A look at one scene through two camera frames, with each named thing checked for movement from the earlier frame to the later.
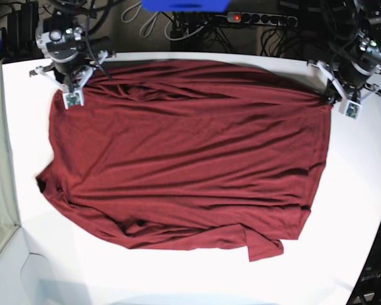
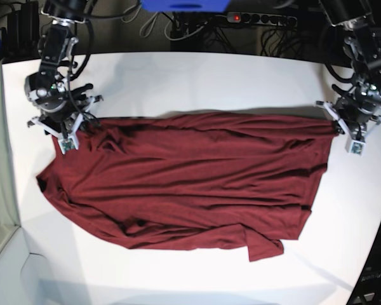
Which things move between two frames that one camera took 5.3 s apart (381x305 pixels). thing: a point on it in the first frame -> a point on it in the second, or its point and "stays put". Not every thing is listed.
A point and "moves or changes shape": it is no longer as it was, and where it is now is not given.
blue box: (185, 6) stays put
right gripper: (352, 90) -> (355, 126)
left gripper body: (72, 84) -> (64, 123)
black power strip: (263, 19) stays put
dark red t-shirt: (176, 155) moves or changes shape
